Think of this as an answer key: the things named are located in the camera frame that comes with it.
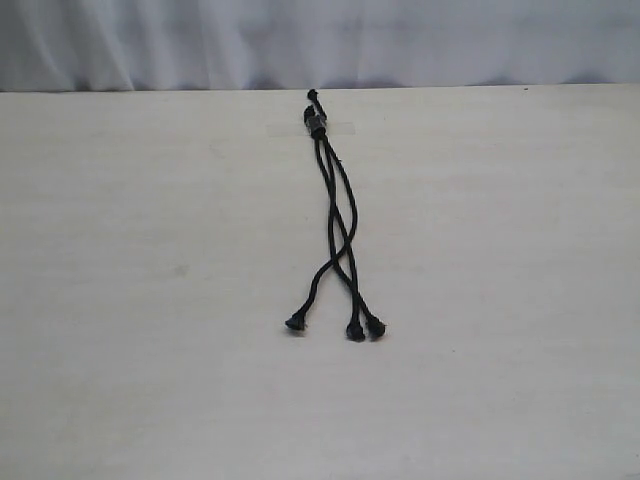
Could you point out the white backdrop curtain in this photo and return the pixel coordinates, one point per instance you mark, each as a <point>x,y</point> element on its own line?
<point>215,45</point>

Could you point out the clear tape strip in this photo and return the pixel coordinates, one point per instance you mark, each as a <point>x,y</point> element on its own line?
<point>281,129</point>

